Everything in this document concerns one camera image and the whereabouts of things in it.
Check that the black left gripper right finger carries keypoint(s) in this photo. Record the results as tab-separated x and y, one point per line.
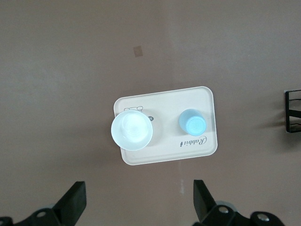
207	207

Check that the beige rabbit print tray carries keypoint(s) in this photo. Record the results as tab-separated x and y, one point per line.
164	143

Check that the light blue cup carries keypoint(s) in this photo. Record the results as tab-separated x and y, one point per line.
192	122

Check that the white bowl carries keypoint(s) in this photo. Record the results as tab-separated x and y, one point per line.
131	131

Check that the brown tape patch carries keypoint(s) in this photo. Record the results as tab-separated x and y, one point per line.
138	51

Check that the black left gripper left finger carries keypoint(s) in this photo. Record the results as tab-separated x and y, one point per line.
70	202

